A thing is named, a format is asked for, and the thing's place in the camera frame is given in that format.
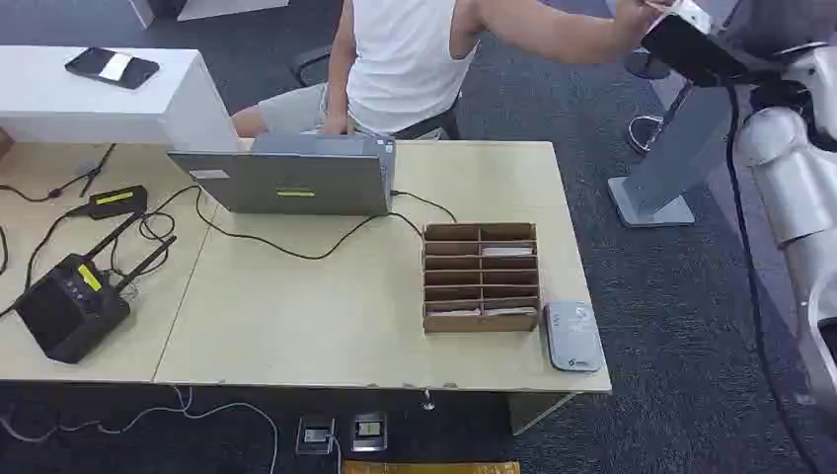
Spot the grey metal stand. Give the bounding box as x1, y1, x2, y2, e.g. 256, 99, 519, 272
607, 83, 735, 229

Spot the yellow cardboard sheet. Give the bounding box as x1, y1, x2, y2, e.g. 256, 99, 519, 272
341, 460, 522, 474

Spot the floor socket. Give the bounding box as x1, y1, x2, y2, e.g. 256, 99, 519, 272
350, 411, 389, 454
294, 416, 338, 456

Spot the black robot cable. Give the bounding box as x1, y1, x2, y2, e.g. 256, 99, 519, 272
723, 85, 806, 474

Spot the white cabinet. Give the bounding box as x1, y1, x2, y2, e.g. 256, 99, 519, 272
0, 44, 241, 154

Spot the grey laptop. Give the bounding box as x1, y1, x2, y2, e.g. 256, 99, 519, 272
167, 133, 398, 218

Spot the white cable loop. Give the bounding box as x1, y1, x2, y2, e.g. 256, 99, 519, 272
627, 114, 665, 156

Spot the desk leg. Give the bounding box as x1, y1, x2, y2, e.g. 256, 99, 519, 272
507, 391, 581, 437

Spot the white floor cable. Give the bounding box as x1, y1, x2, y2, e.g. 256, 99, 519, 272
0, 385, 280, 474

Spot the thin black cable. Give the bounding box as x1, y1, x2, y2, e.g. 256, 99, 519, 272
0, 142, 118, 204

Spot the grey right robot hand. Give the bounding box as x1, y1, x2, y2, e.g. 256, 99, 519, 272
641, 14, 761, 90

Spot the black phone with white card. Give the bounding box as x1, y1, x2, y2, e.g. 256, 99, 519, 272
63, 45, 162, 92

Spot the white furniture piece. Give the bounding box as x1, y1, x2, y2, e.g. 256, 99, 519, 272
127, 0, 290, 30

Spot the person's hand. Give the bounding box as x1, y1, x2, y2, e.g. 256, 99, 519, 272
614, 0, 675, 51

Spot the black laptop power cable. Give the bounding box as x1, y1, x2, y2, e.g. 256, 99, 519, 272
138, 186, 459, 262

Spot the wooden card box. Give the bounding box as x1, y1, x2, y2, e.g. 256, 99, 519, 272
421, 221, 543, 336

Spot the black router with antennas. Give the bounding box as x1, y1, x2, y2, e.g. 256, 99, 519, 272
12, 211, 179, 365

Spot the person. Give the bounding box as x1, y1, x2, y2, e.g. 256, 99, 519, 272
230, 0, 675, 142

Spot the grey card reader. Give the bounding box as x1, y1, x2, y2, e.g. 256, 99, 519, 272
543, 299, 607, 374

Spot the black power adapter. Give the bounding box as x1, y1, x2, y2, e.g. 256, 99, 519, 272
64, 184, 150, 222

